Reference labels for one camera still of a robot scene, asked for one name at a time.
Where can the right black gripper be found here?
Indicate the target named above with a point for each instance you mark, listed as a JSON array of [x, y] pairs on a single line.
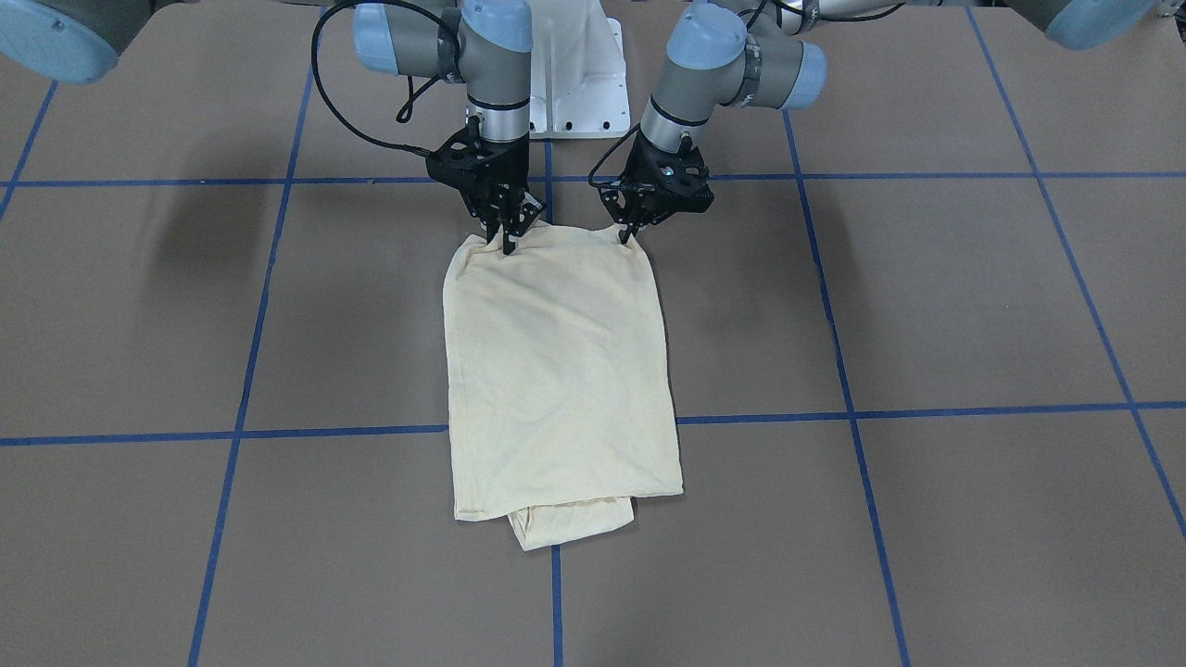
[[503, 178]]

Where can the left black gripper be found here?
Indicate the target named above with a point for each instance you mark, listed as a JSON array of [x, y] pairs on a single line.
[[634, 198]]

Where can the beige printed t-shirt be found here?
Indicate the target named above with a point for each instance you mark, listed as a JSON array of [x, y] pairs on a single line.
[[560, 412]]

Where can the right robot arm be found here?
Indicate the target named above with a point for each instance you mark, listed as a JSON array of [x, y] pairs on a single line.
[[79, 42]]

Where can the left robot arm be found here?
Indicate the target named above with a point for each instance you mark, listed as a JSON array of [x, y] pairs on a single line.
[[720, 54]]

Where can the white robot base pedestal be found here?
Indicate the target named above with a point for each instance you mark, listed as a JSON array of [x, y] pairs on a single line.
[[543, 70]]

